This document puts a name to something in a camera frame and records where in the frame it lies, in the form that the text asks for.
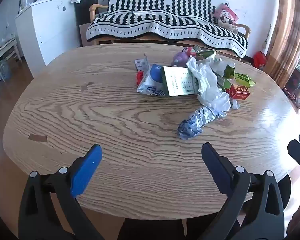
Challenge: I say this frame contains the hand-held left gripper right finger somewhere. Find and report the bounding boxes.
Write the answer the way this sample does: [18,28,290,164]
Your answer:
[201,142,285,240]

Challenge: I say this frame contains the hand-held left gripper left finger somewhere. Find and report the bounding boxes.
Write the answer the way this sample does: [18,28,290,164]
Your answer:
[18,144,103,240]

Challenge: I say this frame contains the silver pill blister pack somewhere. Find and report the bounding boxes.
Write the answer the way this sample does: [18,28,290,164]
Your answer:
[134,53,150,72]

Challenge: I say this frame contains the crumpled blue white wrapper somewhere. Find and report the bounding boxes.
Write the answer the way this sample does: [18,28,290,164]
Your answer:
[177,106,227,140]

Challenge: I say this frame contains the wooden oval table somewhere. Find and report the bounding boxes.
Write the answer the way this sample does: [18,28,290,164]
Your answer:
[2,42,300,221]

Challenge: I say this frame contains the red carton box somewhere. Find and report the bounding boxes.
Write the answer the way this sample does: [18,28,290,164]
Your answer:
[229,84,251,101]

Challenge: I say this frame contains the white crumpled plastic bag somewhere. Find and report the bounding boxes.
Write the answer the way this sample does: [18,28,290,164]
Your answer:
[186,56,231,111]

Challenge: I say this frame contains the green yellow snack packet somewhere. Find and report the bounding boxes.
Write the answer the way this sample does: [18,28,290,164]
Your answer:
[234,72,256,88]

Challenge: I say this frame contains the small green box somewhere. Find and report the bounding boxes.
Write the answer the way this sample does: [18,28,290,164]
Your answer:
[216,76,231,92]

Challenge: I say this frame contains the red bag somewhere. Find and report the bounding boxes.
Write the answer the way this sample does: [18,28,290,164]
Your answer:
[253,51,268,69]

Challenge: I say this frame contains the green-white paper box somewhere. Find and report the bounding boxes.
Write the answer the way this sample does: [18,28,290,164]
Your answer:
[160,66,199,97]

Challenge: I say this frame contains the green crumpled wrapper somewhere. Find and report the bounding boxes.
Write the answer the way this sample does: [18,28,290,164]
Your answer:
[223,64,236,78]

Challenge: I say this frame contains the brown curtain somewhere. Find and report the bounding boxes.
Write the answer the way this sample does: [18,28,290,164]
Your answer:
[262,0,300,88]

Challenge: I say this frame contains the white blue plastic bag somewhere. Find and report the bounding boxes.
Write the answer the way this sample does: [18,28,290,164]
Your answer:
[137,64,166,97]

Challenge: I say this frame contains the green torn snack packet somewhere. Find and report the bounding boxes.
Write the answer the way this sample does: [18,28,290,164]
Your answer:
[193,45,217,61]

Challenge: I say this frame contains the purple round toy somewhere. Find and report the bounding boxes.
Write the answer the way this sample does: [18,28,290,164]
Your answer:
[172,51,191,67]

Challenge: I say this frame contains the red white snack packet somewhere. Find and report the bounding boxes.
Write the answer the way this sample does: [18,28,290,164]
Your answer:
[183,46,198,57]

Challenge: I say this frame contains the white wooden bench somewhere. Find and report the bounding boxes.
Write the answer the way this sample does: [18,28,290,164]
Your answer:
[0,38,22,80]

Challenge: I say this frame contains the pink plush toy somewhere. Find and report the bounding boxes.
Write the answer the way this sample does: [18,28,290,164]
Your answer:
[213,4,240,32]

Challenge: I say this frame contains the white cabinet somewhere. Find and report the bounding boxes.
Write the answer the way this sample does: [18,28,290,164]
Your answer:
[14,0,81,78]

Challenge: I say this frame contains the black white striped blanket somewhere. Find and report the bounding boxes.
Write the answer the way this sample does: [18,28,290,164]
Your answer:
[86,0,249,58]

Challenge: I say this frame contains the black speaker box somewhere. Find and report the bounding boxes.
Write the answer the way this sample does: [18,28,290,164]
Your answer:
[74,0,98,47]

